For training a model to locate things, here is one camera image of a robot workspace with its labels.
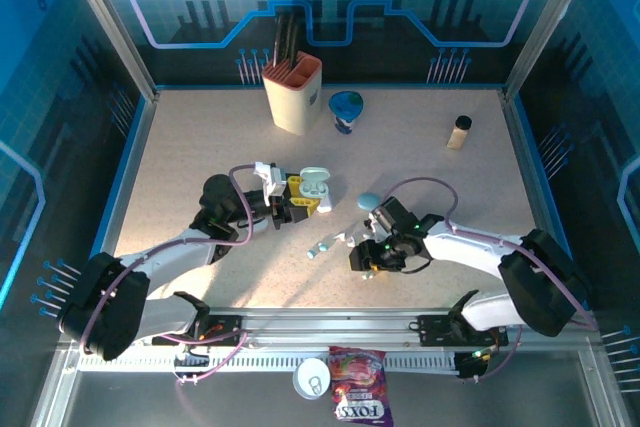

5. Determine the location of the pale mint earbud case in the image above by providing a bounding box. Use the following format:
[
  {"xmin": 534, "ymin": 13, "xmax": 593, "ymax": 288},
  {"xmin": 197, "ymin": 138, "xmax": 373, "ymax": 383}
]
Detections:
[{"xmin": 298, "ymin": 167, "xmax": 332, "ymax": 199}]

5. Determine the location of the blue oval earbud case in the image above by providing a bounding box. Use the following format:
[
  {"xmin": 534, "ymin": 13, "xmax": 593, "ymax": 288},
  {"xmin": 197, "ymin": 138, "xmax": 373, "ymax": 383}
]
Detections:
[{"xmin": 356, "ymin": 191, "xmax": 384, "ymax": 212}]

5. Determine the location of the beige knife block orange rim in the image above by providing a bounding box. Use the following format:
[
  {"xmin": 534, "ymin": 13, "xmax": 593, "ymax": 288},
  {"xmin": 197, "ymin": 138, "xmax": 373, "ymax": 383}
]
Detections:
[{"xmin": 261, "ymin": 50, "xmax": 324, "ymax": 136}]

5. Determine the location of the blue lidded plastic cup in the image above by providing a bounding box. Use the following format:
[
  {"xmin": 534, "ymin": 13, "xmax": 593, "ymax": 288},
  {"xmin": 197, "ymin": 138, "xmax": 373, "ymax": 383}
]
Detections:
[{"xmin": 328, "ymin": 90, "xmax": 365, "ymax": 136}]

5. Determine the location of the purple candy bag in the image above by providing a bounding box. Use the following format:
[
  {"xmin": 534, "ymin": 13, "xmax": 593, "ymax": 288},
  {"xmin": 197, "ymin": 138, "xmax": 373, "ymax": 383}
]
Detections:
[{"xmin": 328, "ymin": 345, "xmax": 395, "ymax": 426}]

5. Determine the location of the white round can lid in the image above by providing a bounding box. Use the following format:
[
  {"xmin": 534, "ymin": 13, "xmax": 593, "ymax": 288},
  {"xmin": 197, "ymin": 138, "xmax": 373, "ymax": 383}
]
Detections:
[{"xmin": 292, "ymin": 357, "xmax": 331, "ymax": 401}]

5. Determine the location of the spice bottle black cap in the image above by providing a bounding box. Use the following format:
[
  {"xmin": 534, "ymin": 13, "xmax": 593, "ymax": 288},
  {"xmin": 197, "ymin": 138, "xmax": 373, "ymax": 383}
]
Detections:
[{"xmin": 446, "ymin": 115, "xmax": 474, "ymax": 152}]

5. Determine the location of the small black controller box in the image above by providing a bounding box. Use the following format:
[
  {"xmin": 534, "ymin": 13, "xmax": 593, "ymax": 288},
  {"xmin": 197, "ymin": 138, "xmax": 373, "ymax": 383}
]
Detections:
[{"xmin": 455, "ymin": 348, "xmax": 496, "ymax": 381}]

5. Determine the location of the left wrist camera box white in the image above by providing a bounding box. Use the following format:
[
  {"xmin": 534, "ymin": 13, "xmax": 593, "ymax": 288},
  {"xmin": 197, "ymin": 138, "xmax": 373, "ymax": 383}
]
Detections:
[{"xmin": 253, "ymin": 160, "xmax": 286, "ymax": 208}]

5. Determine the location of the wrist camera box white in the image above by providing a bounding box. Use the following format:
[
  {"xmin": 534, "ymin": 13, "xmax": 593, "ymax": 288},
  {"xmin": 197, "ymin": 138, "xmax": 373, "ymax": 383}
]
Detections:
[
  {"xmin": 360, "ymin": 216, "xmax": 386, "ymax": 248},
  {"xmin": 253, "ymin": 160, "xmax": 286, "ymax": 208}
]

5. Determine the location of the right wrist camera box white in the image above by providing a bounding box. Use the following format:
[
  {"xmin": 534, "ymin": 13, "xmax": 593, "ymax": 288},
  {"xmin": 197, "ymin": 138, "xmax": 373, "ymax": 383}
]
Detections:
[{"xmin": 360, "ymin": 216, "xmax": 386, "ymax": 248}]

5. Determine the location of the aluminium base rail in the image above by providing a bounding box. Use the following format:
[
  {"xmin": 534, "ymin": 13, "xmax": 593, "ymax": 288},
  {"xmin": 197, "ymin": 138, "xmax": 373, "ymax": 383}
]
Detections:
[{"xmin": 59, "ymin": 307, "xmax": 599, "ymax": 348}]

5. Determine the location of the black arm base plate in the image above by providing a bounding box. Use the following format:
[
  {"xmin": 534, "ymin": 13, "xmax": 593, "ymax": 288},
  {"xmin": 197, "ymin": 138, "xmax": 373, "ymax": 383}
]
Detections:
[
  {"xmin": 417, "ymin": 314, "xmax": 510, "ymax": 348},
  {"xmin": 151, "ymin": 314, "xmax": 249, "ymax": 347}
]

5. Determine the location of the aluminium side rail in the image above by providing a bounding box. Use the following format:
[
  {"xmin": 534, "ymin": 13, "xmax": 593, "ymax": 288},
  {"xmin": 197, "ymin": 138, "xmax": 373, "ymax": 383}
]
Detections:
[
  {"xmin": 92, "ymin": 90, "xmax": 161, "ymax": 268},
  {"xmin": 501, "ymin": 90, "xmax": 556, "ymax": 248}
]

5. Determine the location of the black handled knife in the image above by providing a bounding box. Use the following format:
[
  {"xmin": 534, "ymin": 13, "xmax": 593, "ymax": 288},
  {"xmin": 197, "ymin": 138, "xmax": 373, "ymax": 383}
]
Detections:
[
  {"xmin": 272, "ymin": 14, "xmax": 284, "ymax": 68},
  {"xmin": 289, "ymin": 21, "xmax": 301, "ymax": 71},
  {"xmin": 281, "ymin": 11, "xmax": 294, "ymax": 71}
]

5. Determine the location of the white slotted cable duct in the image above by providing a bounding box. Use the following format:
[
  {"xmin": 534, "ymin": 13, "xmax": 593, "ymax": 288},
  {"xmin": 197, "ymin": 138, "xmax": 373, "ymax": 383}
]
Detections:
[{"xmin": 77, "ymin": 349, "xmax": 461, "ymax": 373}]

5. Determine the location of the aluminium frame post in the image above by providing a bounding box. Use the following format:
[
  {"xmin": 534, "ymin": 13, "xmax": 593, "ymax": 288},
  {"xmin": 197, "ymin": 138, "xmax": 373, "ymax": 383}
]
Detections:
[
  {"xmin": 53, "ymin": 0, "xmax": 162, "ymax": 103},
  {"xmin": 501, "ymin": 0, "xmax": 595, "ymax": 103}
]

